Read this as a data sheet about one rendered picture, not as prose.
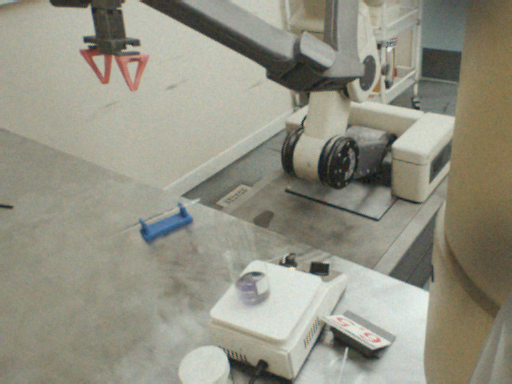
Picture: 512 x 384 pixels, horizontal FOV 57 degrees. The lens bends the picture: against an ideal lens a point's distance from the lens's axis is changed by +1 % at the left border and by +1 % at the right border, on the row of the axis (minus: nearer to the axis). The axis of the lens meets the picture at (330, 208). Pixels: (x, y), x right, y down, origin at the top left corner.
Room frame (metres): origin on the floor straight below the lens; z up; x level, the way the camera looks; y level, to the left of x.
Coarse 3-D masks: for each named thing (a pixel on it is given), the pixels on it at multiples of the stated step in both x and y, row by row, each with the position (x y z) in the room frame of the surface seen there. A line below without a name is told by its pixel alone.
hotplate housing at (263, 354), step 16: (320, 288) 0.47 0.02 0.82; (336, 288) 0.50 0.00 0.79; (320, 304) 0.45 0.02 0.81; (336, 304) 0.50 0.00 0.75; (304, 320) 0.42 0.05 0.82; (320, 320) 0.45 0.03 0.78; (224, 336) 0.41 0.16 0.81; (240, 336) 0.40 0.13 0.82; (256, 336) 0.40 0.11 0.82; (304, 336) 0.40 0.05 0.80; (240, 352) 0.40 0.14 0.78; (256, 352) 0.39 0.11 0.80; (272, 352) 0.38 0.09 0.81; (288, 352) 0.37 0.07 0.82; (304, 352) 0.40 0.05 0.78; (256, 368) 0.37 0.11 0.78; (272, 368) 0.38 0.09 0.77; (288, 368) 0.37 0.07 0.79
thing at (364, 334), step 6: (330, 318) 0.45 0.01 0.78; (336, 318) 0.46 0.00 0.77; (342, 318) 0.46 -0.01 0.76; (342, 324) 0.44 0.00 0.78; (348, 324) 0.45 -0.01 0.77; (354, 324) 0.45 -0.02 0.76; (354, 330) 0.43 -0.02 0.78; (360, 330) 0.43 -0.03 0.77; (366, 330) 0.44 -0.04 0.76; (360, 336) 0.41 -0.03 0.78; (366, 336) 0.42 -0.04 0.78; (372, 336) 0.42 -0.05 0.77; (372, 342) 0.40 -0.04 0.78; (378, 342) 0.41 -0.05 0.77; (384, 342) 0.41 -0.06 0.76
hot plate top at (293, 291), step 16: (272, 272) 0.50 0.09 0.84; (288, 272) 0.49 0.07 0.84; (304, 272) 0.49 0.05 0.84; (272, 288) 0.46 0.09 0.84; (288, 288) 0.46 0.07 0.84; (304, 288) 0.46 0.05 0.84; (224, 304) 0.44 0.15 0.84; (272, 304) 0.43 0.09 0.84; (288, 304) 0.43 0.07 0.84; (304, 304) 0.43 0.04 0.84; (224, 320) 0.41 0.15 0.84; (240, 320) 0.41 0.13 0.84; (256, 320) 0.41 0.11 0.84; (272, 320) 0.41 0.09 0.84; (288, 320) 0.40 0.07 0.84; (272, 336) 0.38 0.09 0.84; (288, 336) 0.38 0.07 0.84
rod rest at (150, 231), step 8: (184, 208) 0.76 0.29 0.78; (176, 216) 0.77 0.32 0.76; (184, 216) 0.76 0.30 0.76; (144, 224) 0.71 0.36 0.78; (152, 224) 0.75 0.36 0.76; (160, 224) 0.74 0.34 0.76; (168, 224) 0.74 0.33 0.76; (176, 224) 0.74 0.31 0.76; (144, 232) 0.72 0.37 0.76; (152, 232) 0.72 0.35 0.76; (160, 232) 0.72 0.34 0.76
